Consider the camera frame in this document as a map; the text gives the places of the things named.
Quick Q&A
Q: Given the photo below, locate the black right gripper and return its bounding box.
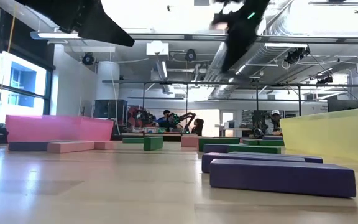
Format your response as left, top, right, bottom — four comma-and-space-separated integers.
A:
211, 0, 272, 74

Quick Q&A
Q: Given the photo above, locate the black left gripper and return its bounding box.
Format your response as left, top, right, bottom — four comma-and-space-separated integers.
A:
16, 0, 135, 47

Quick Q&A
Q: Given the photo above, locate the black ceiling spotlight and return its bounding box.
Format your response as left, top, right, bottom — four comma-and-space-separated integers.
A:
82, 52, 95, 66
185, 48, 198, 62

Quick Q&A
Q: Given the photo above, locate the white round column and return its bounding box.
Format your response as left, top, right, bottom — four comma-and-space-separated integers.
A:
96, 60, 121, 101

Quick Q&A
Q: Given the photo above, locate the white ceiling lamp box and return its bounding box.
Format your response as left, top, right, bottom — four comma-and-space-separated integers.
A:
146, 40, 170, 56

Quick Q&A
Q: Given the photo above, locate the person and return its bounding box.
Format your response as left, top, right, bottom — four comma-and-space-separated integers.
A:
192, 118, 204, 137
158, 109, 175, 130
267, 109, 283, 135

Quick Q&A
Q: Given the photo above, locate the black monitor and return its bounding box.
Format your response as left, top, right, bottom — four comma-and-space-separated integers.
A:
93, 98, 128, 119
327, 98, 358, 114

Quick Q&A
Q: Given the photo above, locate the red and black background robot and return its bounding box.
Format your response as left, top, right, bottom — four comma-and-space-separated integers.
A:
127, 105, 155, 132

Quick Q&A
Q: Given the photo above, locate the large bright window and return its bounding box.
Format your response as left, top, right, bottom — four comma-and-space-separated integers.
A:
0, 51, 53, 125

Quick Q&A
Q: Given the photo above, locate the black ceiling track fixture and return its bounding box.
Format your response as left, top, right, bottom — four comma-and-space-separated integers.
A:
308, 0, 358, 14

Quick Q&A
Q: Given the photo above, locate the pink translucent plastic bin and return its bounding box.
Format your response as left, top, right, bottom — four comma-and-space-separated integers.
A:
6, 114, 115, 143

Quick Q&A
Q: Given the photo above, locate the background wooden table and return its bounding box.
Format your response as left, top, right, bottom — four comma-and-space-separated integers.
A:
121, 133, 199, 138

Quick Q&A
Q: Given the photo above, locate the yellow translucent plastic bin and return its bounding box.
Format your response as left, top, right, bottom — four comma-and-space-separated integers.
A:
280, 107, 358, 163

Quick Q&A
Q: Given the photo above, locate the ribbed silver ceiling duct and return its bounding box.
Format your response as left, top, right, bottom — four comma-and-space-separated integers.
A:
203, 0, 319, 97

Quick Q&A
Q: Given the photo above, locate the long ceiling light rail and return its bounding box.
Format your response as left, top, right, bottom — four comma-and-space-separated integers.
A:
29, 30, 358, 44

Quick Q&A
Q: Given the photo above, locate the black metal rack frame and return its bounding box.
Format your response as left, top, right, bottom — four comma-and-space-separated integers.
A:
101, 79, 358, 118

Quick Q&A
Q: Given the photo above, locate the yellow hanging cord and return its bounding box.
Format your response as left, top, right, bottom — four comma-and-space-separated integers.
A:
7, 6, 17, 54

